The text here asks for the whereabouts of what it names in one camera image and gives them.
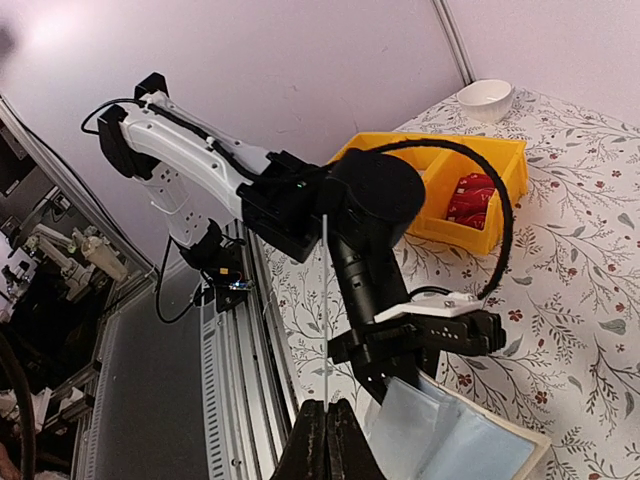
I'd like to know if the white ceramic bowl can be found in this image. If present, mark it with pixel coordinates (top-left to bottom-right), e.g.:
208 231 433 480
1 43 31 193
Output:
456 79 515 123

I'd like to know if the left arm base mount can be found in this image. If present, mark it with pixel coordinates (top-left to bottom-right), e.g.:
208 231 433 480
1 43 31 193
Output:
192 239 254 313

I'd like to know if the right black cable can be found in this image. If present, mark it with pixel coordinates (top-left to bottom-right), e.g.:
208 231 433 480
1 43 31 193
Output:
0 332 39 480

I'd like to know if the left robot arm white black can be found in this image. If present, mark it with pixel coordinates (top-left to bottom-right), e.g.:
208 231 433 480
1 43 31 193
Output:
81 73 426 401

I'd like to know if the left aluminium frame post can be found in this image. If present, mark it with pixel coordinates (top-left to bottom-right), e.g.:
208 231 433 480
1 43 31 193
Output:
432 0 475 86

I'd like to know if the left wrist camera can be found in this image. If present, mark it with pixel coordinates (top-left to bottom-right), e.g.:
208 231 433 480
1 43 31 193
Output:
374 292 506 356

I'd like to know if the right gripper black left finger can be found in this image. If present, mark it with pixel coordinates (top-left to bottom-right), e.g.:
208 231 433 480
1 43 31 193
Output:
271 400 326 480

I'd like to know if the black cable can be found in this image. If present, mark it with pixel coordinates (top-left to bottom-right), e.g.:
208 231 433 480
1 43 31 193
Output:
367 137 515 301
0 332 39 480

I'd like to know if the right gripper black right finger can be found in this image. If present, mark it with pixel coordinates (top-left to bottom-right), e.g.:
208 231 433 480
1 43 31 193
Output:
325 399 386 480

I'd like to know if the dark red VIP card stack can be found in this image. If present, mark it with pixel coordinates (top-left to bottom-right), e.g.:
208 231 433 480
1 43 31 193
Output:
445 173 495 230

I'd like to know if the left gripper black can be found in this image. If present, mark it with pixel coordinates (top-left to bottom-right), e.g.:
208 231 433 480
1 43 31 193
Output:
328 319 440 403

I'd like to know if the front aluminium rail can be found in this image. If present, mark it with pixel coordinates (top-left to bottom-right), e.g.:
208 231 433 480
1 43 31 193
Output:
72 222 297 479

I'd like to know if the beige card holder wallet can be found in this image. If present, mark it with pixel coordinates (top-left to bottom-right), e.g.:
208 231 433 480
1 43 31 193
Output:
363 374 551 479

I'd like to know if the left black cable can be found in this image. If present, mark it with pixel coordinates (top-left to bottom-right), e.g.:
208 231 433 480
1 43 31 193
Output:
367 137 515 301

